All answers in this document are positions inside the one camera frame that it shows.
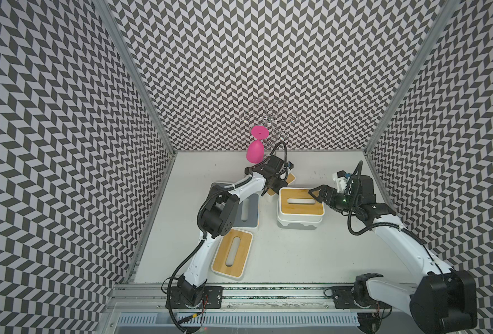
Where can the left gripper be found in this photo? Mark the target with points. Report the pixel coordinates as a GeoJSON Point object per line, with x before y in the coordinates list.
{"type": "Point", "coordinates": [265, 168]}

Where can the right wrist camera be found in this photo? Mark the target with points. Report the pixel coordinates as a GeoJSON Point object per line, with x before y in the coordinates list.
{"type": "Point", "coordinates": [342, 181]}

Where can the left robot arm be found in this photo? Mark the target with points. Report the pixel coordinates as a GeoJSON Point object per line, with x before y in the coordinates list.
{"type": "Point", "coordinates": [215, 219]}

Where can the bamboo lid box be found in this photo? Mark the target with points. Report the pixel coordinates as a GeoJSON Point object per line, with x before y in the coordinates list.
{"type": "Point", "coordinates": [298, 201]}
{"type": "Point", "coordinates": [232, 255]}
{"type": "Point", "coordinates": [290, 179]}

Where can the aluminium front rail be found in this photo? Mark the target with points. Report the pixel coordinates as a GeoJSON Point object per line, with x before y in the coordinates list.
{"type": "Point", "coordinates": [249, 307]}

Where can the grey lid box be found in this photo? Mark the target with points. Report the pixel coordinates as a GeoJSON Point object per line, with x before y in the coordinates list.
{"type": "Point", "coordinates": [220, 186]}
{"type": "Point", "coordinates": [247, 217]}

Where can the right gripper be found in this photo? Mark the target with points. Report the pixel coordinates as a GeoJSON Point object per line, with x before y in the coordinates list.
{"type": "Point", "coordinates": [330, 197]}

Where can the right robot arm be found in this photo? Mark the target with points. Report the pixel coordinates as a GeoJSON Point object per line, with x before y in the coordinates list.
{"type": "Point", "coordinates": [440, 299]}

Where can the pink plastic goblet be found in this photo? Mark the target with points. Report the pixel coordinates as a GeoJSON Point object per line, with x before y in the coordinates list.
{"type": "Point", "coordinates": [256, 149]}

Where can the grey lid box centre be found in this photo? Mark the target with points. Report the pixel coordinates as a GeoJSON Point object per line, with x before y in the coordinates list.
{"type": "Point", "coordinates": [247, 217]}

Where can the bamboo lid box back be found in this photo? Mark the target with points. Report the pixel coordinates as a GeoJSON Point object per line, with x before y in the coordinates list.
{"type": "Point", "coordinates": [290, 179]}

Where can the grey lid box left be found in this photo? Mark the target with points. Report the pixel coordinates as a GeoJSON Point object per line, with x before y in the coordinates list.
{"type": "Point", "coordinates": [220, 186]}

